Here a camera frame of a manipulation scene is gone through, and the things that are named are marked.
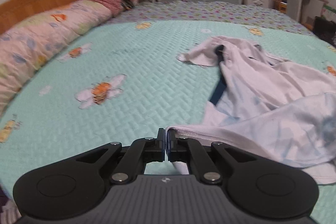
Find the purple floral bed sheet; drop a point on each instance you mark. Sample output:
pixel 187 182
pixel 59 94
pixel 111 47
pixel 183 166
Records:
pixel 218 11

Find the black chair with bags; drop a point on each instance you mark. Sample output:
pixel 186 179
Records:
pixel 325 30

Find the mint quilted bee bedspread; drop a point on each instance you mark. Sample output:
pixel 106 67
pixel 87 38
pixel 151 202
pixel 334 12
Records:
pixel 76 118

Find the wooden headboard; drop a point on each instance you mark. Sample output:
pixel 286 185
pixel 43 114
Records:
pixel 15 11

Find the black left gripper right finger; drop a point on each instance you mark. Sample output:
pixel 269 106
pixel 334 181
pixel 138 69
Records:
pixel 194 155

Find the white shirt with navy trim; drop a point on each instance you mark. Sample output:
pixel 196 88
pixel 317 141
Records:
pixel 267 105

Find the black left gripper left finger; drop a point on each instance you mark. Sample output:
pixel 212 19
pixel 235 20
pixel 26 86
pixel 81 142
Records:
pixel 140 153

